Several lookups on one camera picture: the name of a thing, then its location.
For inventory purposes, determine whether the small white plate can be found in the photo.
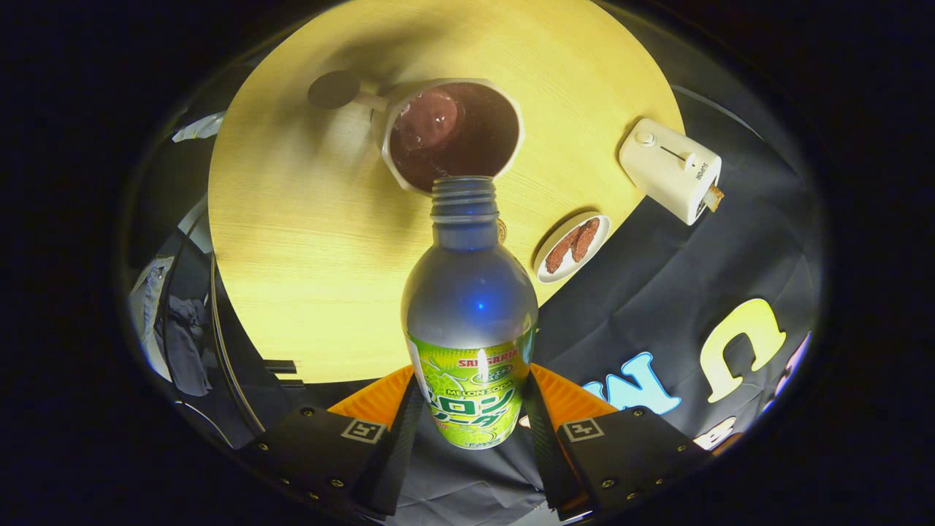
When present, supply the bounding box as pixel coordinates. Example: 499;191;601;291
534;212;611;284

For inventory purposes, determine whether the reddish brown juice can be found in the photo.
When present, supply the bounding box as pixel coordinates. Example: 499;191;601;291
389;83;520;192

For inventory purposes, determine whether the beige cup with wooden handle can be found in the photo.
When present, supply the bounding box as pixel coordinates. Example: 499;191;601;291
308;70;524;197

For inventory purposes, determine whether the light wooden table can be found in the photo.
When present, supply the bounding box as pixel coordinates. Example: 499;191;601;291
208;0;686;385

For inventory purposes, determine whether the white paper sheet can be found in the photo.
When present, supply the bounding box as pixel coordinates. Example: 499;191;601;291
173;112;226;143

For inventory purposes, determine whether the silver bottle with green label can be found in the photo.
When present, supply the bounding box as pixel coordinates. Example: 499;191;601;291
400;175;539;450

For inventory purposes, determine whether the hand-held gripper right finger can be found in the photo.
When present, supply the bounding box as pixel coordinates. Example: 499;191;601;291
523;363;709;521

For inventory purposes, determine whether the brown sausage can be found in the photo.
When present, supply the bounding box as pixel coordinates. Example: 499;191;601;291
571;217;600;264
545;228;582;275

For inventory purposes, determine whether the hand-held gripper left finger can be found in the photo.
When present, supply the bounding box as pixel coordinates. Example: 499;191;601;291
252;364;426;518

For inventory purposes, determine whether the white toaster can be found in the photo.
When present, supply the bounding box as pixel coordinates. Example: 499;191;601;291
619;118;722;226

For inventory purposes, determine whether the dark grey clothing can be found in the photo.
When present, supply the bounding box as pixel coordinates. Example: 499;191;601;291
157;292;218;399

